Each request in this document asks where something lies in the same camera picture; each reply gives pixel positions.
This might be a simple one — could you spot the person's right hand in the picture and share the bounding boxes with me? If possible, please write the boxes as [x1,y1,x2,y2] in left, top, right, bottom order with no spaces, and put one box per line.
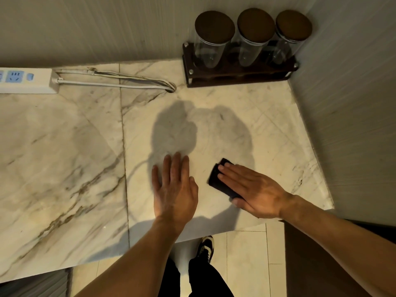
[217,162,295,219]

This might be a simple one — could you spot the person's left hand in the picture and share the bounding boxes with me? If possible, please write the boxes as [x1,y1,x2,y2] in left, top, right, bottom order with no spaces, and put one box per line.
[151,152,199,227]

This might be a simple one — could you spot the black cleaning cloth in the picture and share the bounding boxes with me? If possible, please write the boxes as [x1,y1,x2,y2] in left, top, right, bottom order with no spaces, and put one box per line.
[207,158,245,200]

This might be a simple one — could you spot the person's left forearm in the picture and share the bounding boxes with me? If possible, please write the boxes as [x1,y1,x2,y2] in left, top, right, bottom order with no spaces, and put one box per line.
[74,217,184,297]

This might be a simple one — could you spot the person's right forearm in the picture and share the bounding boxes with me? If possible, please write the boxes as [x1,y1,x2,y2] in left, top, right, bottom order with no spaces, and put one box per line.
[280,194,396,297]

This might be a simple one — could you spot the black and white shoe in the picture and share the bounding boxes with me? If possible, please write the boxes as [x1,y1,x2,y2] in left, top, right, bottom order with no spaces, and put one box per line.
[196,235,215,264]

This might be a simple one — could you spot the black trousers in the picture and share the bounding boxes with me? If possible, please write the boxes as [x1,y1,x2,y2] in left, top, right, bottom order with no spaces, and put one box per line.
[158,256,235,297]

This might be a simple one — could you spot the dark wooden jar rack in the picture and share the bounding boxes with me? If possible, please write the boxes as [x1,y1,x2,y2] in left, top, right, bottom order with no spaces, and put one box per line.
[182,42,300,88]

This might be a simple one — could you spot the dark brown cabinet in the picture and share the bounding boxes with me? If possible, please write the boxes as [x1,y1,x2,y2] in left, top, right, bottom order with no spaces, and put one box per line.
[279,219,396,297]

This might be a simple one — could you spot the glass jar with wooden lid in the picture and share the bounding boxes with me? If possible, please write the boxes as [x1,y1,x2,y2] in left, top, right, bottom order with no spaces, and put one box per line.
[192,10,236,70]
[236,8,276,68]
[272,9,313,66]

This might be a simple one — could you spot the grey cabinet front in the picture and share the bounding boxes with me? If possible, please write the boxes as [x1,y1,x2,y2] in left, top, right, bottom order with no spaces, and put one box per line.
[0,267,74,297]

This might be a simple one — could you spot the white power strip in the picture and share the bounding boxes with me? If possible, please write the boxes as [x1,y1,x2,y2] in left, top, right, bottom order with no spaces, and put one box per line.
[0,67,60,94]

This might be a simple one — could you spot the white power cable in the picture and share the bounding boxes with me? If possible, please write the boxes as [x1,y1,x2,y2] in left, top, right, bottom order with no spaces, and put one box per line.
[52,67,177,93]

